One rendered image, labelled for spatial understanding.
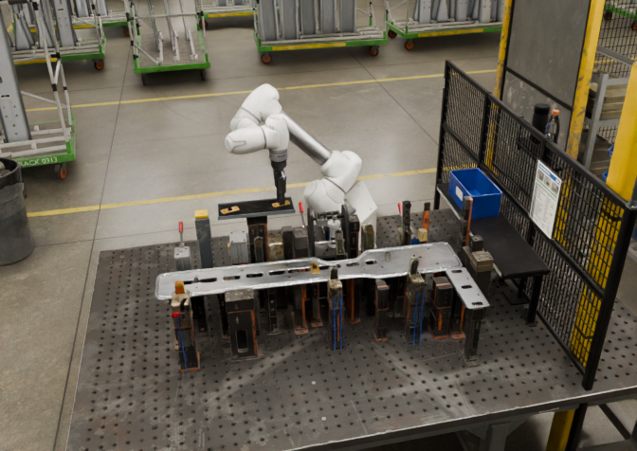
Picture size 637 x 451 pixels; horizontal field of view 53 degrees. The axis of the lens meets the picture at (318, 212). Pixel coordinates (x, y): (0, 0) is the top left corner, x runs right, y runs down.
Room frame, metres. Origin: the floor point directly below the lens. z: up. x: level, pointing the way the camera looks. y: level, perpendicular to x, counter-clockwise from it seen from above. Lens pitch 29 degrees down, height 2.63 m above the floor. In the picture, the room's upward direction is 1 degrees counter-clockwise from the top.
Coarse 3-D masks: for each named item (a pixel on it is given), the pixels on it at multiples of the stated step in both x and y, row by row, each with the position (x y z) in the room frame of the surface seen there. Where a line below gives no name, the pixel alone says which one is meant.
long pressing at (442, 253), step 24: (264, 264) 2.42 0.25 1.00; (288, 264) 2.42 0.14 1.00; (336, 264) 2.42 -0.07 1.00; (360, 264) 2.41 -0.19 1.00; (384, 264) 2.40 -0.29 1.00; (408, 264) 2.40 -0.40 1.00; (432, 264) 2.39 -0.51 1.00; (456, 264) 2.39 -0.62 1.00; (168, 288) 2.26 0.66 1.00; (192, 288) 2.25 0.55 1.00; (216, 288) 2.25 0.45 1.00; (240, 288) 2.25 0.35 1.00; (264, 288) 2.26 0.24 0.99
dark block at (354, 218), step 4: (352, 216) 2.65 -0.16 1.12; (356, 216) 2.64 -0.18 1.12; (352, 220) 2.62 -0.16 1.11; (356, 220) 2.61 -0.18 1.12; (352, 224) 2.60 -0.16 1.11; (356, 224) 2.60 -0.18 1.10; (352, 228) 2.60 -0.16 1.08; (356, 228) 2.60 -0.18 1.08; (352, 232) 2.60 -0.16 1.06; (356, 232) 2.60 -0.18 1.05; (352, 236) 2.60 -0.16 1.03; (356, 236) 2.60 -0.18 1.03; (352, 240) 2.60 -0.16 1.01; (356, 240) 2.60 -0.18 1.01; (352, 244) 2.60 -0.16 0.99; (356, 244) 2.60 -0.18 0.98; (352, 248) 2.60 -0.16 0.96; (356, 248) 2.60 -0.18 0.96; (352, 252) 2.60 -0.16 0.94; (356, 252) 2.60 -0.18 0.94; (348, 256) 2.64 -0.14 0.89; (352, 256) 2.60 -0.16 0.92; (356, 256) 2.60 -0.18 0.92
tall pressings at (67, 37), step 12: (60, 0) 9.51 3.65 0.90; (60, 12) 9.21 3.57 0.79; (24, 24) 9.32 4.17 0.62; (36, 24) 9.41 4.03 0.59; (48, 24) 9.39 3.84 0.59; (60, 24) 9.19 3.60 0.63; (24, 36) 9.07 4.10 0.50; (48, 36) 9.18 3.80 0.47; (60, 36) 9.24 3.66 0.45; (72, 36) 9.27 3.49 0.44; (24, 48) 9.06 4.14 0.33
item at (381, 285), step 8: (384, 280) 2.29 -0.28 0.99; (376, 288) 2.27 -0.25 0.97; (384, 288) 2.23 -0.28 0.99; (376, 296) 2.25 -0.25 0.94; (384, 296) 2.23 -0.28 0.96; (376, 304) 2.24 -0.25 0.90; (384, 304) 2.23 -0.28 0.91; (376, 312) 2.26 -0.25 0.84; (384, 312) 2.24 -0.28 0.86; (376, 320) 2.26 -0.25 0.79; (384, 320) 2.24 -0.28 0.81; (376, 328) 2.24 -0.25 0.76; (384, 328) 2.23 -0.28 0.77; (376, 336) 2.23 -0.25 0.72; (384, 336) 2.23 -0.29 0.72
